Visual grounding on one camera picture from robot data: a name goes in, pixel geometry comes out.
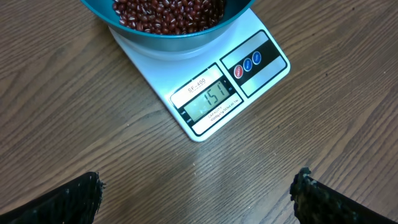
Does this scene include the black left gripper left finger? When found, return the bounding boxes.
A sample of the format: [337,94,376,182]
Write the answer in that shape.
[1,172,104,224]

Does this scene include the red beans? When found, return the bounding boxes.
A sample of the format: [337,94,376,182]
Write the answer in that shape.
[112,0,226,35]

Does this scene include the blue bowl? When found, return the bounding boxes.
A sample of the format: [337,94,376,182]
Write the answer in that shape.
[81,0,254,52]

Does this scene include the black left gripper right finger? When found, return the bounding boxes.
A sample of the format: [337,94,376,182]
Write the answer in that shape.
[289,167,397,224]

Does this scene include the white kitchen scale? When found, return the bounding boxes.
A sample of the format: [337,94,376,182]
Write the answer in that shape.
[111,9,290,142]

